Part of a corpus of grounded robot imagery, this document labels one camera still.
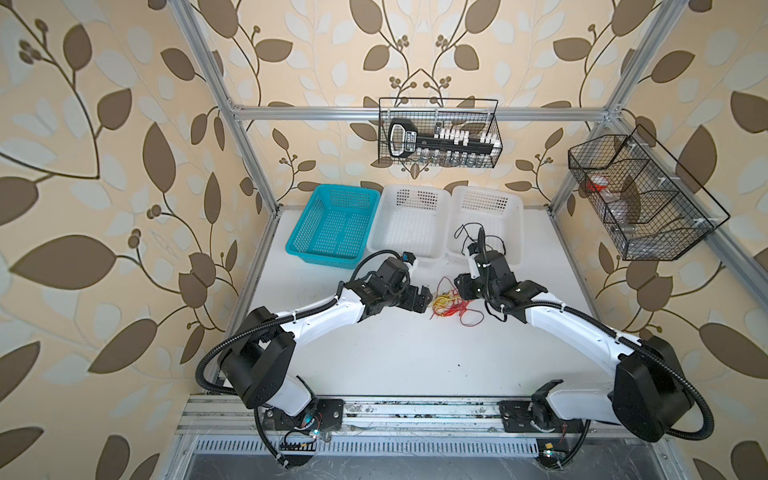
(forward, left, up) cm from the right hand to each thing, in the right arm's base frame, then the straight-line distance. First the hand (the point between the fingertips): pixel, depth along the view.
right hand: (462, 282), depth 86 cm
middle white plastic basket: (+38, +12, -12) cm, 41 cm away
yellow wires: (-1, +5, -9) cm, 10 cm away
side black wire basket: (+7, -44, +23) cm, 50 cm away
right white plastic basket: (+36, -20, -11) cm, 42 cm away
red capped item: (+17, -37, +22) cm, 46 cm away
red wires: (-3, 0, -10) cm, 10 cm away
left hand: (-3, +12, 0) cm, 12 cm away
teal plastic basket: (+34, +42, -11) cm, 55 cm away
